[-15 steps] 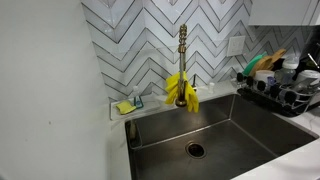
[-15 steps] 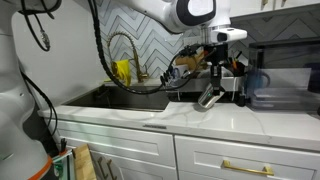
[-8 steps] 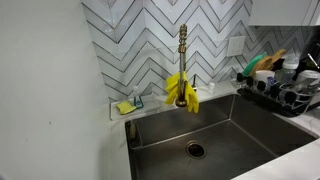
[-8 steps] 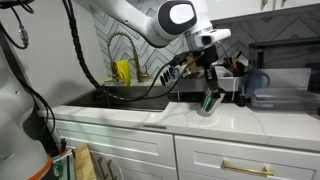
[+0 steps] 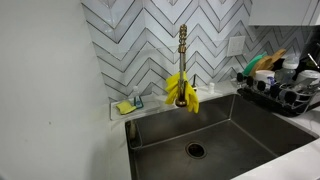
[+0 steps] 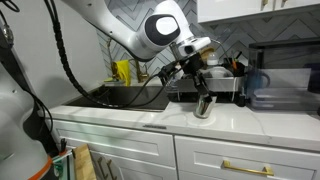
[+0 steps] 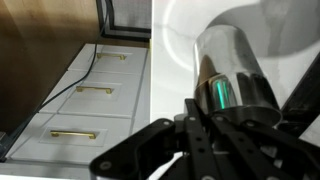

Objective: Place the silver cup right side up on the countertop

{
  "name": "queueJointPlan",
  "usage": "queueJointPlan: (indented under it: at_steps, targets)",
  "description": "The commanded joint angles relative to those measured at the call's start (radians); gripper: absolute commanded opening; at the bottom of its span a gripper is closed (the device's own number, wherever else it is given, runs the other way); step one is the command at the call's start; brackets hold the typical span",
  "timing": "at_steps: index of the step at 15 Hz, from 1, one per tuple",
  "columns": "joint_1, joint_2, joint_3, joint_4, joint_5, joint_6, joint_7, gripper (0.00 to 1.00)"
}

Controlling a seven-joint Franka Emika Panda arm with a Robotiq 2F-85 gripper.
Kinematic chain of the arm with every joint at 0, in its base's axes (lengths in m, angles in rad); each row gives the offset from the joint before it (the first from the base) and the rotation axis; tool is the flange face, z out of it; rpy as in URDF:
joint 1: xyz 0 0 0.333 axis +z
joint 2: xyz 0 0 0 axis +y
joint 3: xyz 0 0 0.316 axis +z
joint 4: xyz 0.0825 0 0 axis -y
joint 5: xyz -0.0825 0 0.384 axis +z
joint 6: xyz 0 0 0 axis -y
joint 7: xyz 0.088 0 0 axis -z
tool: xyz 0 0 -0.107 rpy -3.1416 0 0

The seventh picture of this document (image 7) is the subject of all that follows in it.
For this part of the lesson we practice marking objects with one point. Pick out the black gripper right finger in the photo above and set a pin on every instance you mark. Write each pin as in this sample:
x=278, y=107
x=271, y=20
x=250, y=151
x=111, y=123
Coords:
x=266, y=150

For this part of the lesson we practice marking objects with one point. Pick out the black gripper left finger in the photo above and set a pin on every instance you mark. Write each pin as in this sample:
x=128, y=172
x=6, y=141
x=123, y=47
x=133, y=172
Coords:
x=150, y=146

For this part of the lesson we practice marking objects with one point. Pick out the shiny metal cup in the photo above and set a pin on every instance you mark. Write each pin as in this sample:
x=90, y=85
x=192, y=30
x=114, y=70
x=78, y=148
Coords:
x=230, y=73

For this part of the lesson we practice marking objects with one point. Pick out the black framed mesh panel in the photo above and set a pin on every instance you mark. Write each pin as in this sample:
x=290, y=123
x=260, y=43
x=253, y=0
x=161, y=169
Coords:
x=130, y=16

